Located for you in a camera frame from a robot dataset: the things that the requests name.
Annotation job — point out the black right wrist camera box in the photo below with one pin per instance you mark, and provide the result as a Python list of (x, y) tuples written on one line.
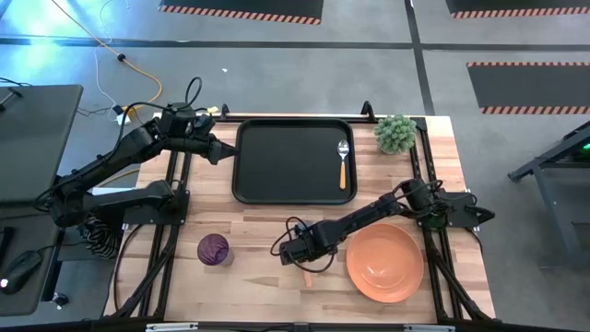
[(290, 252)]

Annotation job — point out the orange plate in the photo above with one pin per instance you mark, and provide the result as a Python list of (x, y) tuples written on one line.
[(385, 263)]

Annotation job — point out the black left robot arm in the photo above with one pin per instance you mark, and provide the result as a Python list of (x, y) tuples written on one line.
[(115, 152)]

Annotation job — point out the black aluminium table frame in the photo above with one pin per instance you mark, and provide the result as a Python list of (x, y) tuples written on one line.
[(417, 157)]

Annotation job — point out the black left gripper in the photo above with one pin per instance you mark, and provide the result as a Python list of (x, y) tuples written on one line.
[(212, 148)]

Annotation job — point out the silver bracket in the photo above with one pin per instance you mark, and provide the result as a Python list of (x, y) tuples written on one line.
[(428, 328), (171, 327)]

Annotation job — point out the black rectangular tray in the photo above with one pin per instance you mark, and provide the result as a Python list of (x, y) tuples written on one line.
[(286, 161)]

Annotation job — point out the dark grey side desk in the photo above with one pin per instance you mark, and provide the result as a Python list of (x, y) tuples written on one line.
[(37, 138)]

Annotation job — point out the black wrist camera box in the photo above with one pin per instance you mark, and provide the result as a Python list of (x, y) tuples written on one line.
[(290, 252), (203, 123)]

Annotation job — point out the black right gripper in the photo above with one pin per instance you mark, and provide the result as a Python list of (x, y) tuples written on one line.
[(320, 240)]

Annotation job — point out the purple faceted cup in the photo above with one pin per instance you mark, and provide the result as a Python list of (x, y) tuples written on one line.
[(213, 249)]

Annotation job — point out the white power adapter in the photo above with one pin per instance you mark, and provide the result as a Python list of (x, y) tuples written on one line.
[(123, 119)]

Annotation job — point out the black metal stand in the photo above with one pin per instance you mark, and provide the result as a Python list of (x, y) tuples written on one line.
[(544, 166)]

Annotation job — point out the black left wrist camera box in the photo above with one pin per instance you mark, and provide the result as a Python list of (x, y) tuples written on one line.
[(203, 123)]

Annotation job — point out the green succulent in speckled pot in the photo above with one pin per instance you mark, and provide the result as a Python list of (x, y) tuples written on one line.
[(395, 133)]

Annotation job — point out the black table clamp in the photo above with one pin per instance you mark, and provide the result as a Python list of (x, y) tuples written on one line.
[(368, 110), (225, 112)]

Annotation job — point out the black mat with hazard stripes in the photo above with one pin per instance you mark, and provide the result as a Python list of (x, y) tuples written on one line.
[(239, 5), (516, 3), (530, 87)]

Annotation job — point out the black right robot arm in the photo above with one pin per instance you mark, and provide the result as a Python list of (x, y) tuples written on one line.
[(369, 214)]

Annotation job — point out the black computer mouse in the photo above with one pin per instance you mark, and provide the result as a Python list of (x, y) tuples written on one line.
[(20, 272)]

